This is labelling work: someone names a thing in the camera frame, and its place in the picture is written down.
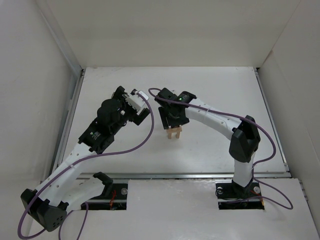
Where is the wooden block numbered 55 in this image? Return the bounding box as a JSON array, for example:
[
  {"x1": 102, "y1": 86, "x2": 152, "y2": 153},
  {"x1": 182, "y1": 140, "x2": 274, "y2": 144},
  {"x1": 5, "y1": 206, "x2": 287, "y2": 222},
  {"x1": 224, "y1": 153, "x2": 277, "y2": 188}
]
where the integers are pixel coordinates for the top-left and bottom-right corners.
[{"x1": 166, "y1": 126, "x2": 182, "y2": 133}]

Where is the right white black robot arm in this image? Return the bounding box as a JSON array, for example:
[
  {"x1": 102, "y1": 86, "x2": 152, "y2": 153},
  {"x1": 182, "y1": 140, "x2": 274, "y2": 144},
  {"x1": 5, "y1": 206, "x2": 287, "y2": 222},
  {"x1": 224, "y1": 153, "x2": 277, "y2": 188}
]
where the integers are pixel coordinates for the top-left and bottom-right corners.
[{"x1": 154, "y1": 88, "x2": 261, "y2": 196}]

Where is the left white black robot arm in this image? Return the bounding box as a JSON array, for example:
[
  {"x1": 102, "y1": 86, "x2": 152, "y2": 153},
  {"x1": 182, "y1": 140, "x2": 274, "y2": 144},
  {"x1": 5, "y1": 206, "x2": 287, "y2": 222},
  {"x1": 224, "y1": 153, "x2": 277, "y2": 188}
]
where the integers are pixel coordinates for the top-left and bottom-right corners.
[{"x1": 20, "y1": 86, "x2": 152, "y2": 232}]

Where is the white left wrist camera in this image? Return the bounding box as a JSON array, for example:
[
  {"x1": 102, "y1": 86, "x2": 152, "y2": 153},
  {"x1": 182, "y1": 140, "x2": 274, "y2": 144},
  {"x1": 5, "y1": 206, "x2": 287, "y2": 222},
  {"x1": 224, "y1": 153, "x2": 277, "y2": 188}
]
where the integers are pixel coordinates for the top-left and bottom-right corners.
[{"x1": 125, "y1": 89, "x2": 149, "y2": 112}]

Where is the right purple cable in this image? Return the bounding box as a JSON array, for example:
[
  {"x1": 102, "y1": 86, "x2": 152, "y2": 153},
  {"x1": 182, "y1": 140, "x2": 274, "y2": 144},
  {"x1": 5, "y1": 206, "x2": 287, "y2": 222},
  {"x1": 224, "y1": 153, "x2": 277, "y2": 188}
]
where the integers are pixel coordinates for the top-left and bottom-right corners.
[{"x1": 148, "y1": 87, "x2": 294, "y2": 210}]

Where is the purple cable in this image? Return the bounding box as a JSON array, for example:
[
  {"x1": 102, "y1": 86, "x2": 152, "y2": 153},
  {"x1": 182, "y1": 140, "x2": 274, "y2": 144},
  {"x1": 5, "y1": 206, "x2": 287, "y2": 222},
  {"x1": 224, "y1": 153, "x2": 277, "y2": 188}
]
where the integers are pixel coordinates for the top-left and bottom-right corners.
[
  {"x1": 17, "y1": 90, "x2": 155, "y2": 240},
  {"x1": 148, "y1": 87, "x2": 294, "y2": 210}
]

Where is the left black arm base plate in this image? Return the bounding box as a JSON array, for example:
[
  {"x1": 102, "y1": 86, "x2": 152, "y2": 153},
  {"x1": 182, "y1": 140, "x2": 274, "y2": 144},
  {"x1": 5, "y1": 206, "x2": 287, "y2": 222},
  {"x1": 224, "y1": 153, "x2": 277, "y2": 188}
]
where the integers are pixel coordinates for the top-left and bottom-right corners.
[{"x1": 87, "y1": 181, "x2": 128, "y2": 203}]

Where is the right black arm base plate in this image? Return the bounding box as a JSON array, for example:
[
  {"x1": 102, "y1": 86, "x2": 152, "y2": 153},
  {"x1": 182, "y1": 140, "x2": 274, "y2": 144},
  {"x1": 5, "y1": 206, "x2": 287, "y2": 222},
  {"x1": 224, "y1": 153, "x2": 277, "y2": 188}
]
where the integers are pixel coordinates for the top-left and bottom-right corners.
[{"x1": 215, "y1": 182, "x2": 261, "y2": 201}]

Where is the aluminium rail frame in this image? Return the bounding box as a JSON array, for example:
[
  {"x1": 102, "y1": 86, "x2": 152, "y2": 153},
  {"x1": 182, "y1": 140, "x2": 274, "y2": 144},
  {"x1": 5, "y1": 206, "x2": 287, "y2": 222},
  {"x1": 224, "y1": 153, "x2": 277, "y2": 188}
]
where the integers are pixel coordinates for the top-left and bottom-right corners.
[{"x1": 55, "y1": 66, "x2": 290, "y2": 179}]

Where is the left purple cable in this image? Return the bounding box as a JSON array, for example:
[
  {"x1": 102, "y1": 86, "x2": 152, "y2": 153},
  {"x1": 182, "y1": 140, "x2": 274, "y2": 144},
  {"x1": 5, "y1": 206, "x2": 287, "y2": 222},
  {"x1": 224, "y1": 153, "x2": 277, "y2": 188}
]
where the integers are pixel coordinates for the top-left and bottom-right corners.
[{"x1": 17, "y1": 90, "x2": 155, "y2": 240}]

